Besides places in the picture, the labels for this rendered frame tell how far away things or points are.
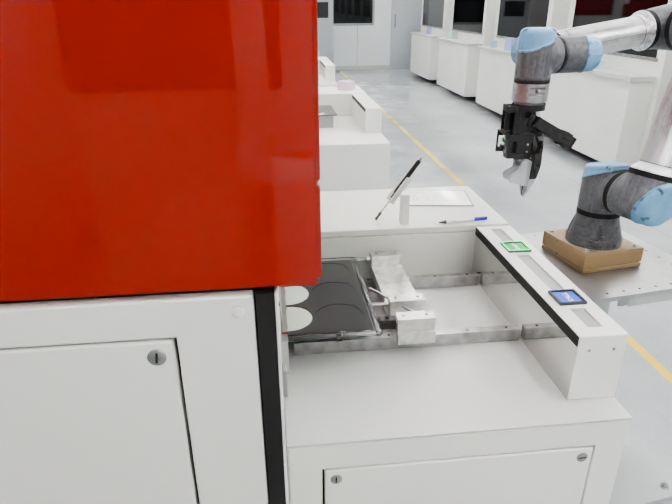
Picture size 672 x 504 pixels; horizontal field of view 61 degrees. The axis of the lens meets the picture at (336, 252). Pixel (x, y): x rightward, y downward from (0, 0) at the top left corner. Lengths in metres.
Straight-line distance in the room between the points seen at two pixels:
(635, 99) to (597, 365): 4.82
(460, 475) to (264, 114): 0.79
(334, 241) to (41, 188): 0.98
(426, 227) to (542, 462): 0.66
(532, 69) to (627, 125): 4.60
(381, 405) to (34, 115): 0.77
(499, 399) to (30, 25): 0.95
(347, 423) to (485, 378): 0.31
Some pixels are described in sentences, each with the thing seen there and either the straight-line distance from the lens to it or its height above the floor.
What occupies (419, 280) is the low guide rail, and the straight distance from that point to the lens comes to 1.50.
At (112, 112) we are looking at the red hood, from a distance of 0.58.
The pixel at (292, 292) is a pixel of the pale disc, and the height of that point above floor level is 0.90.
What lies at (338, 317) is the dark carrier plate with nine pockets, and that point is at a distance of 1.21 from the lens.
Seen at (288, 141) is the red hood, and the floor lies 1.39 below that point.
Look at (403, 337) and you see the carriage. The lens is 1.20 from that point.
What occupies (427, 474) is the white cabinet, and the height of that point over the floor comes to 0.73.
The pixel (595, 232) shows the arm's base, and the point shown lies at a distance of 1.73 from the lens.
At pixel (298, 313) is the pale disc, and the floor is 0.90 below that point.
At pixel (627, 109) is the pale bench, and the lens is 5.85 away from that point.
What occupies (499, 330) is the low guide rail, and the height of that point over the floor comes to 0.85.
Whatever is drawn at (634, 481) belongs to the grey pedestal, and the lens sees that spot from 2.31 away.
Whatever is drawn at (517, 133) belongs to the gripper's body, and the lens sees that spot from 1.34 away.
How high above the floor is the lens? 1.51
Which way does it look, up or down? 24 degrees down
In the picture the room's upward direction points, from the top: straight up
